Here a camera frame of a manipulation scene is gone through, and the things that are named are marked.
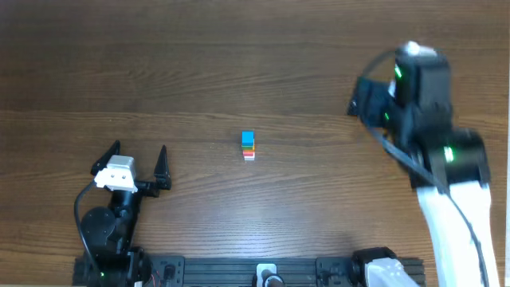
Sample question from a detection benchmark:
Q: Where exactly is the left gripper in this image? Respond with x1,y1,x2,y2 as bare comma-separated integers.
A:
90,140,173,199

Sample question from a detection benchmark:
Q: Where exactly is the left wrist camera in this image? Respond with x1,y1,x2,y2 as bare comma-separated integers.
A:
94,155,139,194

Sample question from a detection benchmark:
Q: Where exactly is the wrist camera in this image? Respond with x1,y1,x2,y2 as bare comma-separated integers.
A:
94,155,139,194
395,40,438,57

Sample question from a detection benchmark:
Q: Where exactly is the mounting rail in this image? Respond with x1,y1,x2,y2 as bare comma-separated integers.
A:
73,255,426,287

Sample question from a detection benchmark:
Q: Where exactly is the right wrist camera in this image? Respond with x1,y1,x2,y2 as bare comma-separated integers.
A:
395,40,438,57

